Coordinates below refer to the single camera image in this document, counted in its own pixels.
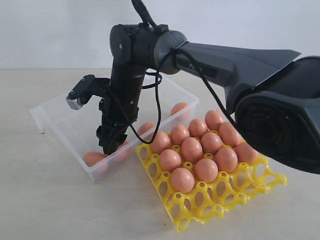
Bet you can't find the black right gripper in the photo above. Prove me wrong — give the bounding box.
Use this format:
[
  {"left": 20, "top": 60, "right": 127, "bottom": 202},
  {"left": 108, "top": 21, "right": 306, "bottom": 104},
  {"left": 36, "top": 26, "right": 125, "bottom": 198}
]
[{"left": 96, "top": 77, "right": 140, "bottom": 155}]

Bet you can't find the black cable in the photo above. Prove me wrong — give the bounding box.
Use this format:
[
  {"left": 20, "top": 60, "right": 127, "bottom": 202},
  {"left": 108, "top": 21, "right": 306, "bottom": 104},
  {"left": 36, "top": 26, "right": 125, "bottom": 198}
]
[{"left": 107, "top": 0, "right": 241, "bottom": 145}]

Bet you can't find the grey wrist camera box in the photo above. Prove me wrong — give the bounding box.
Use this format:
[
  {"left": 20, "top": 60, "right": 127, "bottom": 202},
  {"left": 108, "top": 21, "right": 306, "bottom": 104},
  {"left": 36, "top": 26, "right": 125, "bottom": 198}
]
[{"left": 65, "top": 74, "right": 96, "bottom": 110}]

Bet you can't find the yellow plastic egg tray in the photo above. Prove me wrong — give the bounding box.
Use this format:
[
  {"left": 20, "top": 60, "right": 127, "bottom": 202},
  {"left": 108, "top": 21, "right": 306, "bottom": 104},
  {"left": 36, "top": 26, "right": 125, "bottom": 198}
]
[{"left": 135, "top": 143, "right": 287, "bottom": 232}]

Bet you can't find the brown egg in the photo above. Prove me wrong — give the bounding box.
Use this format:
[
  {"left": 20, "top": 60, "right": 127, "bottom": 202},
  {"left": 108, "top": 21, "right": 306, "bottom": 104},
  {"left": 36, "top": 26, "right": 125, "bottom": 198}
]
[
  {"left": 158, "top": 149, "right": 182, "bottom": 172},
  {"left": 218, "top": 121, "right": 242, "bottom": 148},
  {"left": 170, "top": 102, "right": 190, "bottom": 121},
  {"left": 214, "top": 147, "right": 238, "bottom": 173},
  {"left": 170, "top": 124, "right": 190, "bottom": 146},
  {"left": 112, "top": 140, "right": 132, "bottom": 163},
  {"left": 200, "top": 132, "right": 223, "bottom": 155},
  {"left": 150, "top": 131, "right": 171, "bottom": 154},
  {"left": 137, "top": 121, "right": 157, "bottom": 141},
  {"left": 204, "top": 109, "right": 224, "bottom": 131},
  {"left": 180, "top": 137, "right": 203, "bottom": 164},
  {"left": 82, "top": 151, "right": 109, "bottom": 174},
  {"left": 234, "top": 142, "right": 259, "bottom": 165},
  {"left": 194, "top": 158, "right": 218, "bottom": 183},
  {"left": 170, "top": 167, "right": 195, "bottom": 194},
  {"left": 188, "top": 118, "right": 208, "bottom": 139}
]

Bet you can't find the clear plastic bin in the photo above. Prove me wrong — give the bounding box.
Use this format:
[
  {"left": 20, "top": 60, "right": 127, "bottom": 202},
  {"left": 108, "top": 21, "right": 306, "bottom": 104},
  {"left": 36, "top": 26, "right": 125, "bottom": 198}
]
[{"left": 30, "top": 76, "right": 200, "bottom": 183}]

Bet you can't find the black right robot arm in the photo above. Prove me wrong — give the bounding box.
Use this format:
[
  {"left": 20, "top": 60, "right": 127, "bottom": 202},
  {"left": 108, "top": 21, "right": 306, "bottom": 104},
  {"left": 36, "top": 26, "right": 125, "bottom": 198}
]
[{"left": 96, "top": 24, "right": 320, "bottom": 174}]

